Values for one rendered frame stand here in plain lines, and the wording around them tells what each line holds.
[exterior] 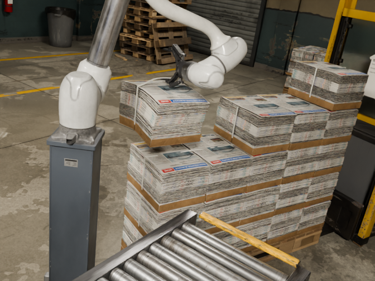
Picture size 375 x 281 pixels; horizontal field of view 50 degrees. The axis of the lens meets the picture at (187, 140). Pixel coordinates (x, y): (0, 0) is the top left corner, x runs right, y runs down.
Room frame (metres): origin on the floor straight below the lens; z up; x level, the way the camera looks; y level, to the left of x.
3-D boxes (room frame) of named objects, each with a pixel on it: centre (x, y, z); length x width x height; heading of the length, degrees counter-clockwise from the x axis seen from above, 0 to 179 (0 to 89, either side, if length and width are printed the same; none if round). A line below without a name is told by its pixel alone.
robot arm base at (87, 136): (1.61, 0.48, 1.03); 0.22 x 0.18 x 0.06; 2
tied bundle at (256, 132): (2.31, -0.38, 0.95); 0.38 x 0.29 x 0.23; 35
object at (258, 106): (2.30, -0.38, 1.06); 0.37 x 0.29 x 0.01; 35
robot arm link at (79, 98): (1.64, 0.49, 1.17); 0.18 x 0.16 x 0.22; 3
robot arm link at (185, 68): (1.77, 0.02, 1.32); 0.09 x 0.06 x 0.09; 127
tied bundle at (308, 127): (2.46, -0.61, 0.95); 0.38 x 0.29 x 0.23; 35
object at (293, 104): (2.46, -0.61, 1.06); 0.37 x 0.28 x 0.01; 35
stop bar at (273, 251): (1.32, -0.28, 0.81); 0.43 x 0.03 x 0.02; 57
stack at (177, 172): (2.21, -0.27, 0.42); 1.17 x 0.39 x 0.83; 126
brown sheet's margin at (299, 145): (2.47, -0.62, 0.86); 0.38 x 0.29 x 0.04; 35
